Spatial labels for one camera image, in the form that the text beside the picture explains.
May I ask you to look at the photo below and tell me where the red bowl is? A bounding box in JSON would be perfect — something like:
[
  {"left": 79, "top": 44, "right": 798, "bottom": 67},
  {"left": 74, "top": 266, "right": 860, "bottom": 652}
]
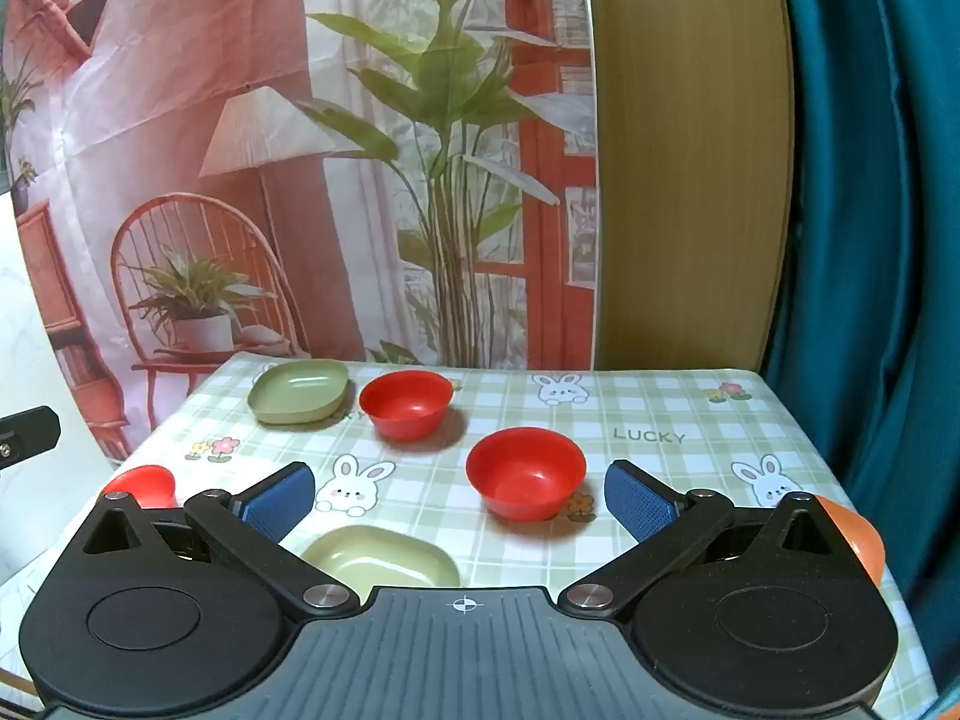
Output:
[
  {"left": 100, "top": 465, "right": 178, "bottom": 508},
  {"left": 465, "top": 427, "right": 587, "bottom": 522},
  {"left": 358, "top": 370, "right": 455, "bottom": 440}
]

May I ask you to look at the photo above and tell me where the printed backdrop cloth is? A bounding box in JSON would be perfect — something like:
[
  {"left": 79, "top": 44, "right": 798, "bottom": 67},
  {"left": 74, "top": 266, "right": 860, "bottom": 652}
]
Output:
[{"left": 0, "top": 0, "right": 602, "bottom": 466}]

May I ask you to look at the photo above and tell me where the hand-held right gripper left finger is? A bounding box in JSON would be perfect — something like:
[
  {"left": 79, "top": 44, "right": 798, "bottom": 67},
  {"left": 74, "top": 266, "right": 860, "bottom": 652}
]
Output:
[{"left": 45, "top": 461, "right": 361, "bottom": 620}]

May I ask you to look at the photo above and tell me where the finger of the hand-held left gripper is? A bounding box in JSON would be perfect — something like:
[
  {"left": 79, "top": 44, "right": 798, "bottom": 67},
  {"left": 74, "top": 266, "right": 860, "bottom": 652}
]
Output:
[{"left": 0, "top": 406, "right": 62, "bottom": 470}]

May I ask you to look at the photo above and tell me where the green plate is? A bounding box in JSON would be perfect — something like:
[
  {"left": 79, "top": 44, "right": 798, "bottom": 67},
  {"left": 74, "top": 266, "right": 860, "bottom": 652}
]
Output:
[{"left": 247, "top": 359, "right": 351, "bottom": 427}]

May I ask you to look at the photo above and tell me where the checked rabbit print tablecloth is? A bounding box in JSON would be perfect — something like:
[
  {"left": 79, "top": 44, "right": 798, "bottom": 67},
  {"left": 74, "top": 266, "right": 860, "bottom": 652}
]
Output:
[{"left": 0, "top": 352, "right": 943, "bottom": 720}]

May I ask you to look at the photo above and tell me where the orange plate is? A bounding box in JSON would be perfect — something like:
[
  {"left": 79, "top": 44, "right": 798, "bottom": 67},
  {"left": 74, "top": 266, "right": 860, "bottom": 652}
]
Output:
[{"left": 816, "top": 495, "right": 887, "bottom": 587}]

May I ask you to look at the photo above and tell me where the wooden board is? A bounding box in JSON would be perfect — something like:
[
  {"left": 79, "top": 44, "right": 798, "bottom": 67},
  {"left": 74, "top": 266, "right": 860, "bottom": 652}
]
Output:
[{"left": 580, "top": 0, "right": 797, "bottom": 374}]

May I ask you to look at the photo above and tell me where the beige plate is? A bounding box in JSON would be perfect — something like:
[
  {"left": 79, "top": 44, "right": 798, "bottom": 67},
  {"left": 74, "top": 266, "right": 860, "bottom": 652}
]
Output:
[{"left": 300, "top": 526, "right": 461, "bottom": 608}]

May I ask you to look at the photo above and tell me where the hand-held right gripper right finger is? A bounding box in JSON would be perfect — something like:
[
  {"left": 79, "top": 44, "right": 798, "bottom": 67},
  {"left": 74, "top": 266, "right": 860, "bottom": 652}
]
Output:
[{"left": 559, "top": 457, "right": 878, "bottom": 620}]

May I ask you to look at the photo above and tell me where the teal curtain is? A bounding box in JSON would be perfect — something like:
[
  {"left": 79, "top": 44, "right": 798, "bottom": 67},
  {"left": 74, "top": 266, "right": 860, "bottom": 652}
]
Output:
[{"left": 760, "top": 0, "right": 960, "bottom": 695}]

